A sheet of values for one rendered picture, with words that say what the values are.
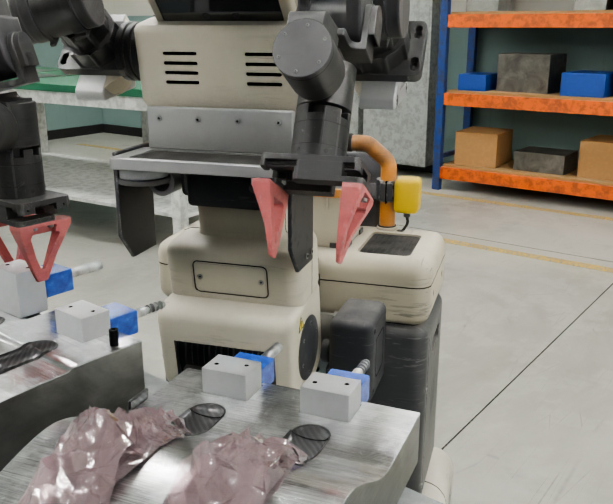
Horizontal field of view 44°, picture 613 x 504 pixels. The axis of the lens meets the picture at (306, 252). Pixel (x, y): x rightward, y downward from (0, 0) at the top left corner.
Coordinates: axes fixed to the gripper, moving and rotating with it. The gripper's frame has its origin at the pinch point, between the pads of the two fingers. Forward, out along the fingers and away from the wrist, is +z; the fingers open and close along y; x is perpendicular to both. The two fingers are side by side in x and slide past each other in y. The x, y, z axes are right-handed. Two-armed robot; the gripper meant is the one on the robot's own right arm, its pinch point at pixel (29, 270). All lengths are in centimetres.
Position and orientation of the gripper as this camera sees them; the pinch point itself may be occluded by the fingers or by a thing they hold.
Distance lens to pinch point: 94.6
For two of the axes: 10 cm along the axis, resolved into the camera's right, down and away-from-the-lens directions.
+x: 6.2, -2.3, 7.5
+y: 7.8, 1.6, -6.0
